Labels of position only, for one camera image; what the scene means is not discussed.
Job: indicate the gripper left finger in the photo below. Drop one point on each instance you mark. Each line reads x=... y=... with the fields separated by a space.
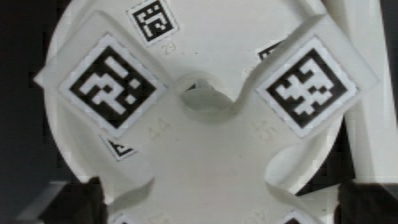
x=70 y=204

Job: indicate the white cross-shaped table base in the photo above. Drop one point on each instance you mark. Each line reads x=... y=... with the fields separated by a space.
x=184 y=165

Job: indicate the white right barrier block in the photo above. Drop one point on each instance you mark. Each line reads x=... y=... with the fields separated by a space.
x=370 y=119

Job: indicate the white cylindrical table leg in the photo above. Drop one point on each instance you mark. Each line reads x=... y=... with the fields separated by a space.
x=205 y=100

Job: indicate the white round table top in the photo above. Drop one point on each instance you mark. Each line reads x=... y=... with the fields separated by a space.
x=209 y=38

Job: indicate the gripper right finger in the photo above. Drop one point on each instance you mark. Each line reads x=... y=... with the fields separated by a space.
x=367 y=203

